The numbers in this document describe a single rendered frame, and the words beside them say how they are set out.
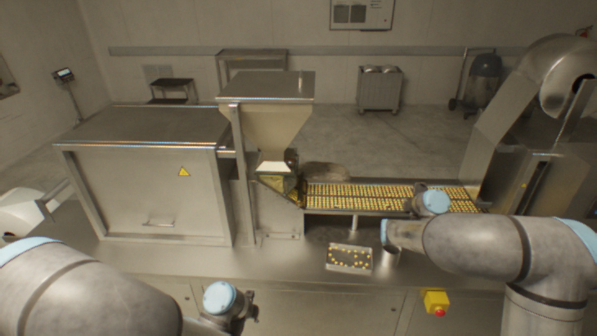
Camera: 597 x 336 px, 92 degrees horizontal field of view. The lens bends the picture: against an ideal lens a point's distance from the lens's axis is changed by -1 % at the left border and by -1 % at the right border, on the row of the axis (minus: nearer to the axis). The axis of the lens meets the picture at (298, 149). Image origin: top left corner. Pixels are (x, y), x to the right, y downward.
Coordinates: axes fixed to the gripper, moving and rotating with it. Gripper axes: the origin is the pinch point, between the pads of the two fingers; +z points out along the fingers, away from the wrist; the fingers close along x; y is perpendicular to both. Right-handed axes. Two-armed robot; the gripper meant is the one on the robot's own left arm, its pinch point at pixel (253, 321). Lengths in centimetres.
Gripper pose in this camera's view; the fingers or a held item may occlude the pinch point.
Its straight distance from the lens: 132.6
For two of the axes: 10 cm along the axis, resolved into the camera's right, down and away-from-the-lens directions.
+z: 1.7, 5.9, 7.9
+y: 0.7, -8.1, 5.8
